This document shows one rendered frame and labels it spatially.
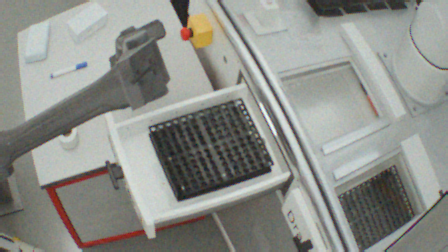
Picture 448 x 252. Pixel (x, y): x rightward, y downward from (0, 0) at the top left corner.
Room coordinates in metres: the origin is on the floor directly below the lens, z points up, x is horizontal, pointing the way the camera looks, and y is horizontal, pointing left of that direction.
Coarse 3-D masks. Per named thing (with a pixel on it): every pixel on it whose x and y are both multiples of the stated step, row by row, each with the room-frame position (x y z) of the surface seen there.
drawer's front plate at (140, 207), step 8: (112, 120) 0.61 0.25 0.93; (112, 128) 0.59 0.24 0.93; (112, 136) 0.57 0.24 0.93; (112, 144) 0.58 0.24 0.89; (120, 144) 0.56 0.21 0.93; (112, 152) 0.59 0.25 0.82; (120, 152) 0.54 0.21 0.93; (120, 160) 0.52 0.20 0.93; (128, 168) 0.51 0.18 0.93; (128, 176) 0.49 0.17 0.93; (128, 184) 0.48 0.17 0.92; (136, 184) 0.48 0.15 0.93; (136, 192) 0.46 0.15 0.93; (136, 200) 0.44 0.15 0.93; (136, 208) 0.44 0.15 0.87; (144, 208) 0.42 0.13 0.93; (144, 216) 0.40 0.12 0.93; (144, 224) 0.40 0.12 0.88; (152, 224) 0.39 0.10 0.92; (152, 232) 0.39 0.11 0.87
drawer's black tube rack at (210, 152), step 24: (168, 120) 0.66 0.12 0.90; (192, 120) 0.68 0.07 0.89; (216, 120) 0.69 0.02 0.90; (240, 120) 0.72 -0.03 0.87; (168, 144) 0.62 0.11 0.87; (192, 144) 0.62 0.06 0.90; (216, 144) 0.63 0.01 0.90; (240, 144) 0.64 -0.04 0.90; (264, 144) 0.65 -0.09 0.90; (168, 168) 0.56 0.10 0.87; (192, 168) 0.56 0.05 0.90; (216, 168) 0.58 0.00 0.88; (240, 168) 0.58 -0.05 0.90; (264, 168) 0.60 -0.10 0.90; (192, 192) 0.51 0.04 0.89
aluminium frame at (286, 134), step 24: (216, 0) 0.98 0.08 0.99; (240, 48) 0.83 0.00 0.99; (264, 96) 0.72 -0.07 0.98; (288, 120) 0.66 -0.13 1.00; (288, 144) 0.62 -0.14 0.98; (312, 192) 0.51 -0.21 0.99; (432, 216) 0.29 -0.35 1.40; (336, 240) 0.40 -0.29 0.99; (408, 240) 0.29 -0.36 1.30; (432, 240) 0.26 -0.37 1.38
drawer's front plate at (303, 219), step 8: (296, 192) 0.54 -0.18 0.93; (288, 200) 0.53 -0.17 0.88; (296, 200) 0.52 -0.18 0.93; (304, 200) 0.52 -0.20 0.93; (288, 208) 0.52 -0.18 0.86; (296, 208) 0.51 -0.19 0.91; (304, 208) 0.50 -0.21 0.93; (296, 216) 0.49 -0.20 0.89; (304, 216) 0.48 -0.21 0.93; (288, 224) 0.50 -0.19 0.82; (296, 224) 0.48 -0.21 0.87; (304, 224) 0.47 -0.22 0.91; (312, 224) 0.46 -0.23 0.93; (296, 232) 0.47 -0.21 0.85; (304, 232) 0.45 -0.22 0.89; (312, 232) 0.44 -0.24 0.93; (304, 240) 0.44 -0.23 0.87; (312, 240) 0.42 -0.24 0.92; (320, 240) 0.42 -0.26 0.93; (320, 248) 0.40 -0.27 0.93
